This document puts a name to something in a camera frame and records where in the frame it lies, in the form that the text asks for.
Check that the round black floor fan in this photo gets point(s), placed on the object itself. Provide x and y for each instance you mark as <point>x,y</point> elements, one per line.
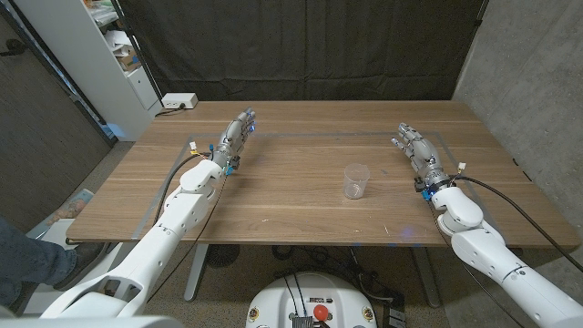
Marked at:
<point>222,255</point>

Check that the black backdrop stand pole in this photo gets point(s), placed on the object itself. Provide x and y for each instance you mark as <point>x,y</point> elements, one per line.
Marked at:
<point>139,52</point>

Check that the clear plastic measuring cup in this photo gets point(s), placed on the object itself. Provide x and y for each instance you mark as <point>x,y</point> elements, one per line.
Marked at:
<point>356,182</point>

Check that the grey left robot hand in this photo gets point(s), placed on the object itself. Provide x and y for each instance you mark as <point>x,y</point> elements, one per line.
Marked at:
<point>232,139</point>

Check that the cardboard box on shelf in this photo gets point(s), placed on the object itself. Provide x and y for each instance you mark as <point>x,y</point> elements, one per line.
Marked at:
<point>128,59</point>

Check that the person's leg in jeans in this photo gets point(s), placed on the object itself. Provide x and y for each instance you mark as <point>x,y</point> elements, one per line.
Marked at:
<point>32,259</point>

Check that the white paper pile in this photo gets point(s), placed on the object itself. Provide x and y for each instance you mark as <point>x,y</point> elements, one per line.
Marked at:
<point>116,38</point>

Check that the person's dark shoe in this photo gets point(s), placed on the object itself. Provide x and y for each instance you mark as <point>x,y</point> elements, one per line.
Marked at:
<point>86,257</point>

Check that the red emergency stop button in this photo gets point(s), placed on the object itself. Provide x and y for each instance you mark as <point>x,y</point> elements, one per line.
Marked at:
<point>321,312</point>

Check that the grey table leg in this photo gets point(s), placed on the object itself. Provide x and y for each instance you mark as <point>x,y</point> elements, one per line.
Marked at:
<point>196,273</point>
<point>428,282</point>

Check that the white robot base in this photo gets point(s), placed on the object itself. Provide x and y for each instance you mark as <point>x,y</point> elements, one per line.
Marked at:
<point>273,300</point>

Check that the white power strip box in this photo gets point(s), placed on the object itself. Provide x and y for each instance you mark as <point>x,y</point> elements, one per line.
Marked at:
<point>178,100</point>

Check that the black power adapter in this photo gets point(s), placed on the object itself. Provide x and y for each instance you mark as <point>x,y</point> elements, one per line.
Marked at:
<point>394,315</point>

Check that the black fabric mat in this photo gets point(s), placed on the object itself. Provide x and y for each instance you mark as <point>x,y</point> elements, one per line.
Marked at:
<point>300,45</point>

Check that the colourful picture book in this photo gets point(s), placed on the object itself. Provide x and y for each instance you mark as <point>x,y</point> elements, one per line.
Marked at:
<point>70,207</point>

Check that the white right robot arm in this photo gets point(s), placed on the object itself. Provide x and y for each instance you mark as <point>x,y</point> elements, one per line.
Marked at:
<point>501,264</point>

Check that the white shelf cabinet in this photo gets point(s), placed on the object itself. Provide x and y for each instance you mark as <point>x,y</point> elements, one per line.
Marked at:
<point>91,68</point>

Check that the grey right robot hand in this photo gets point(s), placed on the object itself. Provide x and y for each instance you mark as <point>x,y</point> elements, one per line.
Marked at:
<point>423,155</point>

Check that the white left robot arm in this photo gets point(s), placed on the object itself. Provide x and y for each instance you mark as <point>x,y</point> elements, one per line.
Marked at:
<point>155,246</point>

